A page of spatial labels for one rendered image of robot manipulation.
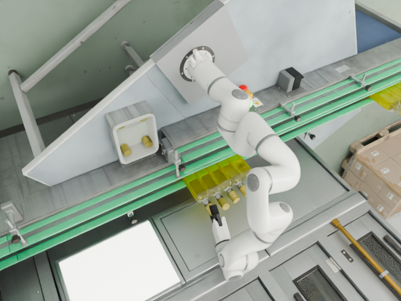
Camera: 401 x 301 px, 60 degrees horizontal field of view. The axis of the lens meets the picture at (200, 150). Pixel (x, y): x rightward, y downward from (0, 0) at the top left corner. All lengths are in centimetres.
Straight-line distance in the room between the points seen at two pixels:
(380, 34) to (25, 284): 232
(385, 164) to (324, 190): 353
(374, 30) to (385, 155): 312
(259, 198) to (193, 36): 63
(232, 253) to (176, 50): 73
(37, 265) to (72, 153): 49
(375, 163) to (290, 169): 422
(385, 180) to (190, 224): 387
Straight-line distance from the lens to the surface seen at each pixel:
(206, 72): 128
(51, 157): 147
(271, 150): 106
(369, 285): 163
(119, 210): 153
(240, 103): 116
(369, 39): 242
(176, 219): 159
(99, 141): 147
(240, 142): 115
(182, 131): 153
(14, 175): 198
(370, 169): 518
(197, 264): 149
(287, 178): 106
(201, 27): 130
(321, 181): 185
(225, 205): 145
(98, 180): 153
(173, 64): 132
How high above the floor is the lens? 179
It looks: 35 degrees down
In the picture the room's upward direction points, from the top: 143 degrees clockwise
